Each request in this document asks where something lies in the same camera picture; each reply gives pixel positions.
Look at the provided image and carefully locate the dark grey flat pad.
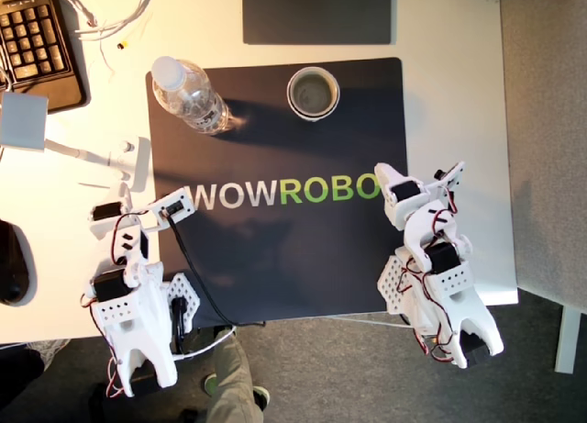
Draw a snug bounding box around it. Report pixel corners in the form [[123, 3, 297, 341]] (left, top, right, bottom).
[[241, 0, 397, 46]]

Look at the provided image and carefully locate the clear plastic water bottle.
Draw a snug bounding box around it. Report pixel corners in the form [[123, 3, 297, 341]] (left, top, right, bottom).
[[150, 55, 233, 136]]

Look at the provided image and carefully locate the white paper cup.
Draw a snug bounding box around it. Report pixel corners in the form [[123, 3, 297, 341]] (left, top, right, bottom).
[[286, 66, 341, 121]]

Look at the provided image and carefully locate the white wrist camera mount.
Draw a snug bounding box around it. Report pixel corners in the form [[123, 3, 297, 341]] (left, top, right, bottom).
[[150, 187, 197, 223], [424, 161, 467, 199]]

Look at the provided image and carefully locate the khaki trouser leg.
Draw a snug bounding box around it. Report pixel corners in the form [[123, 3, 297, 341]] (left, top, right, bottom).
[[201, 324, 271, 423]]

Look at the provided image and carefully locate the black WOWROBO mat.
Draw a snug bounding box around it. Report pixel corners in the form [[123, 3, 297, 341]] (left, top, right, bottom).
[[145, 57, 409, 326]]

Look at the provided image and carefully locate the black computer mouse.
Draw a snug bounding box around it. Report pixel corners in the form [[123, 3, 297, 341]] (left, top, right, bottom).
[[0, 218, 39, 307]]

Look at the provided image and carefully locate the white device with knob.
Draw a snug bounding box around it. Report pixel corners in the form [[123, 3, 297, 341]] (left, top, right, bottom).
[[109, 137, 153, 195]]

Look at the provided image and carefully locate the black power cable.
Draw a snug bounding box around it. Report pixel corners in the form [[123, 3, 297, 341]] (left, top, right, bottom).
[[170, 296, 190, 355]]

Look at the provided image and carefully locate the long black camera cable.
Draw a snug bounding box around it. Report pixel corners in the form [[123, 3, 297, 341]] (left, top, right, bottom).
[[165, 211, 267, 328]]

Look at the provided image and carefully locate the white adapter with cable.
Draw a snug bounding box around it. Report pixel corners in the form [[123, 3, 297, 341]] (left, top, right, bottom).
[[0, 91, 114, 167]]

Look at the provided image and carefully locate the thick white cable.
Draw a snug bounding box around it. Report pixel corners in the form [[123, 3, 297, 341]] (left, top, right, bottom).
[[75, 0, 157, 42]]

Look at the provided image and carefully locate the grey table leg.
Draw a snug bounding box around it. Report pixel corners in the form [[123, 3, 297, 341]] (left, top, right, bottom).
[[554, 303, 587, 374]]

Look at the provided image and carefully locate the green soled shoe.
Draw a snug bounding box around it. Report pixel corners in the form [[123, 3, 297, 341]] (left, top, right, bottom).
[[203, 372, 271, 411]]

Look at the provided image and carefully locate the dark grey garment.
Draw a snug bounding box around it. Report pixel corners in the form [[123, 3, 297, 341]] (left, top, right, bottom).
[[0, 347, 47, 423]]

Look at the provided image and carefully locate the thin white wire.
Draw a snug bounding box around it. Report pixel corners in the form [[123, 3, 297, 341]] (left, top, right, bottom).
[[94, 37, 116, 83]]

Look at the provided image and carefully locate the black keyboard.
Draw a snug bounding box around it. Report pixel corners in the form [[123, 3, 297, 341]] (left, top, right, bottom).
[[0, 0, 91, 115]]

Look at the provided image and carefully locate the thin white cable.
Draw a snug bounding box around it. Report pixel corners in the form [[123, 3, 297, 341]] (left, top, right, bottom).
[[327, 315, 407, 328]]

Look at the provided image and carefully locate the white USB cable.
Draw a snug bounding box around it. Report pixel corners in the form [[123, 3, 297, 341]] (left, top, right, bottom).
[[172, 326, 239, 361]]

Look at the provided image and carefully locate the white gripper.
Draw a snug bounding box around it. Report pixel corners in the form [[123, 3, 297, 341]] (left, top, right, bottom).
[[88, 183, 138, 239], [373, 161, 435, 229]]

